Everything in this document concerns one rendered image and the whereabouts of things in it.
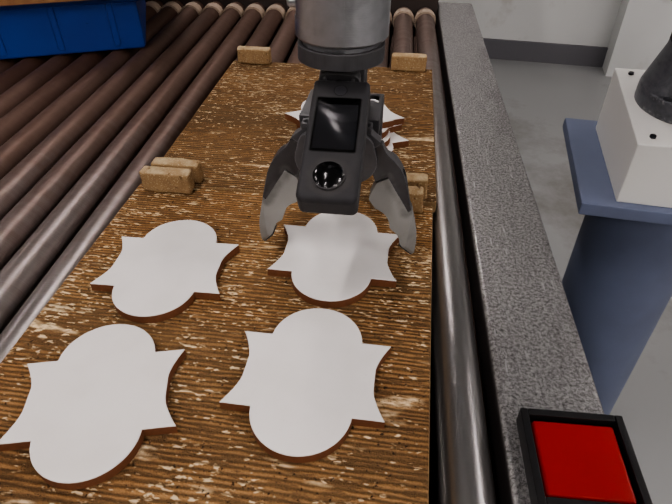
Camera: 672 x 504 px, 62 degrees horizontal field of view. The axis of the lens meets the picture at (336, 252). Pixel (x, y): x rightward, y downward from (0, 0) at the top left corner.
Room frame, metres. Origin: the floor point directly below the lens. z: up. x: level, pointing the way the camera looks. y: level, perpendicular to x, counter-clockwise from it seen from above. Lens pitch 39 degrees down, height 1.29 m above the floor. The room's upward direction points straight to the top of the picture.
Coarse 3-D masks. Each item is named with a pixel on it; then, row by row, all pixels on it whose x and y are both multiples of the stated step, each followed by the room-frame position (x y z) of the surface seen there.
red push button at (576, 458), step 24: (552, 432) 0.24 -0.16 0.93; (576, 432) 0.24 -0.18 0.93; (600, 432) 0.24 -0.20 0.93; (552, 456) 0.22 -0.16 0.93; (576, 456) 0.22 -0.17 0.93; (600, 456) 0.22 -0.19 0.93; (552, 480) 0.20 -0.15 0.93; (576, 480) 0.20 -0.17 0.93; (600, 480) 0.20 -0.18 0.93; (624, 480) 0.20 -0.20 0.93
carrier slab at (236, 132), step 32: (256, 64) 0.96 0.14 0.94; (288, 64) 0.96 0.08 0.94; (224, 96) 0.82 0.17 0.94; (256, 96) 0.82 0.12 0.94; (288, 96) 0.82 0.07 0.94; (384, 96) 0.82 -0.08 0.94; (416, 96) 0.82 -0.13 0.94; (192, 128) 0.71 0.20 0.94; (224, 128) 0.71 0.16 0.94; (256, 128) 0.71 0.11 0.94; (288, 128) 0.71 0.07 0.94; (416, 128) 0.71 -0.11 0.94; (224, 160) 0.62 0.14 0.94; (256, 160) 0.62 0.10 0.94; (416, 160) 0.62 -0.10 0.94; (256, 192) 0.56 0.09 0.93
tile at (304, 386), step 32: (288, 320) 0.33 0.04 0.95; (320, 320) 0.33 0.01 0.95; (256, 352) 0.30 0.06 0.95; (288, 352) 0.30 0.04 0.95; (320, 352) 0.30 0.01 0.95; (352, 352) 0.30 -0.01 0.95; (384, 352) 0.30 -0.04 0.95; (256, 384) 0.27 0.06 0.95; (288, 384) 0.27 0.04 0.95; (320, 384) 0.27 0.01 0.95; (352, 384) 0.27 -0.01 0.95; (256, 416) 0.24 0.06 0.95; (288, 416) 0.24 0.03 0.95; (320, 416) 0.24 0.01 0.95; (352, 416) 0.24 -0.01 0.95; (288, 448) 0.21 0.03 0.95; (320, 448) 0.21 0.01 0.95
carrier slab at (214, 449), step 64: (192, 192) 0.55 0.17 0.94; (256, 256) 0.43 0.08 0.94; (64, 320) 0.34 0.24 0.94; (128, 320) 0.34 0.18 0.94; (192, 320) 0.34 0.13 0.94; (256, 320) 0.34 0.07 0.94; (384, 320) 0.34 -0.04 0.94; (0, 384) 0.27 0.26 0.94; (192, 384) 0.27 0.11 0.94; (384, 384) 0.27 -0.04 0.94; (192, 448) 0.22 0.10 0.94; (256, 448) 0.22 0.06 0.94; (384, 448) 0.22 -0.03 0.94
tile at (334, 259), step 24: (336, 216) 0.49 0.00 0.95; (360, 216) 0.49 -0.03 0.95; (288, 240) 0.45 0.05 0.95; (312, 240) 0.45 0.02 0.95; (336, 240) 0.45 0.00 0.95; (360, 240) 0.45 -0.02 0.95; (384, 240) 0.45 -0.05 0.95; (288, 264) 0.41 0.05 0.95; (312, 264) 0.41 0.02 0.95; (336, 264) 0.41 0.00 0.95; (360, 264) 0.41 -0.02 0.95; (384, 264) 0.41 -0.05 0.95; (312, 288) 0.37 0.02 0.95; (336, 288) 0.37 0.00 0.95; (360, 288) 0.37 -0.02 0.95
